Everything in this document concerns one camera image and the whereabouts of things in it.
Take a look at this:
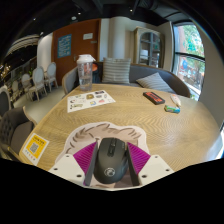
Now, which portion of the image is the black and orange backpack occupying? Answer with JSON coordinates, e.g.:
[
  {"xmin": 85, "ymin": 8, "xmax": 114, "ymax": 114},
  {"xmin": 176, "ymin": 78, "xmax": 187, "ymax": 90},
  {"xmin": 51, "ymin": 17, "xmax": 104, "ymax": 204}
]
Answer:
[{"xmin": 91, "ymin": 61, "xmax": 104, "ymax": 84}]

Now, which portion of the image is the brown wooden door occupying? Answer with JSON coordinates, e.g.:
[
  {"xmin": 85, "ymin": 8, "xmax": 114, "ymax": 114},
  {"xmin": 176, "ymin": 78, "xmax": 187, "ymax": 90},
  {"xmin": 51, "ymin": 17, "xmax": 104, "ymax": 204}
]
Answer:
[{"xmin": 51, "ymin": 19, "xmax": 102, "ymax": 86}]

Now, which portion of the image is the black computer mouse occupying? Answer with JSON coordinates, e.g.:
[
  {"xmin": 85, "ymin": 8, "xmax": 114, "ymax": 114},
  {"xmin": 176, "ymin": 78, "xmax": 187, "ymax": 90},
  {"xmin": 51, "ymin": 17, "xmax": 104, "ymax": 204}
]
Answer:
[{"xmin": 93, "ymin": 137, "xmax": 130, "ymax": 185}]

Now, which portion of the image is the grey curved sofa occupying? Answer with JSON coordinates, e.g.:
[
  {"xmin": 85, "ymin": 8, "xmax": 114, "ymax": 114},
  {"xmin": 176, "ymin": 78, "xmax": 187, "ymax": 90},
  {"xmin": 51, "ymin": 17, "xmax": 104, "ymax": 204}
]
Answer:
[{"xmin": 61, "ymin": 61, "xmax": 192, "ymax": 99}]

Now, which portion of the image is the cat-shaped mouse pad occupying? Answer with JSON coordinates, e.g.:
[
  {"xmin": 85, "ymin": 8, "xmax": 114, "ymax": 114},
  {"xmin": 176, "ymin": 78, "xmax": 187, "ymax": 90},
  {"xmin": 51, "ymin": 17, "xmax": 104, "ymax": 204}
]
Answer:
[{"xmin": 54, "ymin": 121, "xmax": 151, "ymax": 190}]

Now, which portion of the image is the white sticker sheet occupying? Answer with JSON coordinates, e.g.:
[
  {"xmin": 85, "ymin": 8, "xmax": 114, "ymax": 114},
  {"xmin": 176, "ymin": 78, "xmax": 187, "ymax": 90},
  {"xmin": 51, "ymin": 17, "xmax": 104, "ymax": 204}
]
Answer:
[{"xmin": 66, "ymin": 89, "xmax": 117, "ymax": 114}]

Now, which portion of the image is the yellow and white code card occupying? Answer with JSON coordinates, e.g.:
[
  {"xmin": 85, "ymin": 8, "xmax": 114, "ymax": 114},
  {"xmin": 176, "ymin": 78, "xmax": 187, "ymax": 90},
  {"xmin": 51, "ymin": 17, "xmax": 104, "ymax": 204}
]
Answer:
[{"xmin": 19, "ymin": 132, "xmax": 50, "ymax": 167}]

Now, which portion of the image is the small white sign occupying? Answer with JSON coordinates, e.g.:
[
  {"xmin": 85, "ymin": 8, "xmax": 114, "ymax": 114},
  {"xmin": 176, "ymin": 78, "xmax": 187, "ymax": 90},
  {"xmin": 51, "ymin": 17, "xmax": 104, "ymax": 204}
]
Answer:
[{"xmin": 82, "ymin": 32, "xmax": 94, "ymax": 41}]

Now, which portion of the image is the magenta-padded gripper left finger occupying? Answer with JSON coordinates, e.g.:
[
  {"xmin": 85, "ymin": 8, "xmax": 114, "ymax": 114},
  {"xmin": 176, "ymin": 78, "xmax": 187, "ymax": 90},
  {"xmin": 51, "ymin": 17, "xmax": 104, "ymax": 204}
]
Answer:
[{"xmin": 48, "ymin": 140, "xmax": 100, "ymax": 187}]

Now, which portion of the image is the green and blue small pack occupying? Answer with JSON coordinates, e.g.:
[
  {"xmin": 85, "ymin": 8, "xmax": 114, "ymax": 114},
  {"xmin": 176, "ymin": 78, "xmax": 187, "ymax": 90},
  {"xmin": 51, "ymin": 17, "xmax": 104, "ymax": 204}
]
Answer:
[{"xmin": 164, "ymin": 104, "xmax": 181, "ymax": 115}]

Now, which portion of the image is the dark grey armchair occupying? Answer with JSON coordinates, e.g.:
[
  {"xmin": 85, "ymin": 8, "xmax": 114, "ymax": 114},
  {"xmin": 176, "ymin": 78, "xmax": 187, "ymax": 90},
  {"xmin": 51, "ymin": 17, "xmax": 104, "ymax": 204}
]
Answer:
[{"xmin": 0, "ymin": 106, "xmax": 36, "ymax": 156}]

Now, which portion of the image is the blue poster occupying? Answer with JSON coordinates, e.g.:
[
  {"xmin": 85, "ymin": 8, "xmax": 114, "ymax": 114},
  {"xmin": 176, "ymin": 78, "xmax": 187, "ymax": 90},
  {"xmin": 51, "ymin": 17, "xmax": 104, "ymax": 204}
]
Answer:
[{"xmin": 57, "ymin": 33, "xmax": 73, "ymax": 59}]

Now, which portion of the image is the arched glass-door cabinet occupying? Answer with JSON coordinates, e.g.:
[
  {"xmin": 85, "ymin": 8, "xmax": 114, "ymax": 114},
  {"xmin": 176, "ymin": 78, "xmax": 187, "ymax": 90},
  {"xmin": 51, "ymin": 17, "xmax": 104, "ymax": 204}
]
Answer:
[{"xmin": 133, "ymin": 26, "xmax": 165, "ymax": 69}]

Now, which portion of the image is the large black-framed window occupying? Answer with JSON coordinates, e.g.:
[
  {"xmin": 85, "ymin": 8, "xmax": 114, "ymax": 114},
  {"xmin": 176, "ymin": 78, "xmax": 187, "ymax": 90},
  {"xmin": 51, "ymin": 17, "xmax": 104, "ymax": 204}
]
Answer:
[{"xmin": 172, "ymin": 21, "xmax": 206, "ymax": 101}]

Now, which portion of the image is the group of white chairs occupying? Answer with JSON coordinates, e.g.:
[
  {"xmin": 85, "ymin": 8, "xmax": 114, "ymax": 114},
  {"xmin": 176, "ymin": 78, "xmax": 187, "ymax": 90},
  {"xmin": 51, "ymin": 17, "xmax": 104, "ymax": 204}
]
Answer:
[{"xmin": 0, "ymin": 61, "xmax": 58, "ymax": 114}]

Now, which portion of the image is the square striped cushion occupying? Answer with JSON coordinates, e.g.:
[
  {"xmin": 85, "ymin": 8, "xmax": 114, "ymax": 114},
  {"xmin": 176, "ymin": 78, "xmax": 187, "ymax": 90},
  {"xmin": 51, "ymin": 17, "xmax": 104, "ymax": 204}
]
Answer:
[{"xmin": 101, "ymin": 57, "xmax": 132, "ymax": 85}]

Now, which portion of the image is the flat-lying striped cushion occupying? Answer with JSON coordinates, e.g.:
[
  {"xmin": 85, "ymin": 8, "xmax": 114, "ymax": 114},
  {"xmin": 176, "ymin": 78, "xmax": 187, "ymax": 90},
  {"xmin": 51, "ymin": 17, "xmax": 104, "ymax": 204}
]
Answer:
[{"xmin": 135, "ymin": 72, "xmax": 176, "ymax": 95}]

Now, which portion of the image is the black and red box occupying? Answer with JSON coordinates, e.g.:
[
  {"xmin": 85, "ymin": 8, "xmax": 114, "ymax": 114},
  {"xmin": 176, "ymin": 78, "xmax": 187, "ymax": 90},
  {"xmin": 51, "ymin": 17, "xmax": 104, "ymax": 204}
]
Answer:
[{"xmin": 142, "ymin": 91, "xmax": 166, "ymax": 106}]

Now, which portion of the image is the small white squeeze bottle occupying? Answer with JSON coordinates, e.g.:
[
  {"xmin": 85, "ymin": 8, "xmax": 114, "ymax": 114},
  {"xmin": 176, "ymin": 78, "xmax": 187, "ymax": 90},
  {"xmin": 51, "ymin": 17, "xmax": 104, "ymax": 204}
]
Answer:
[{"xmin": 170, "ymin": 93, "xmax": 182, "ymax": 108}]

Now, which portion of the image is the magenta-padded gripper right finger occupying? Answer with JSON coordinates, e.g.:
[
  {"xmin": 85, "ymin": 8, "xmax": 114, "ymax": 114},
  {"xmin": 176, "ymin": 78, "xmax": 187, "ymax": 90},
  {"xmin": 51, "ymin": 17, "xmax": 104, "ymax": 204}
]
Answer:
[{"xmin": 125, "ymin": 141, "xmax": 175, "ymax": 187}]

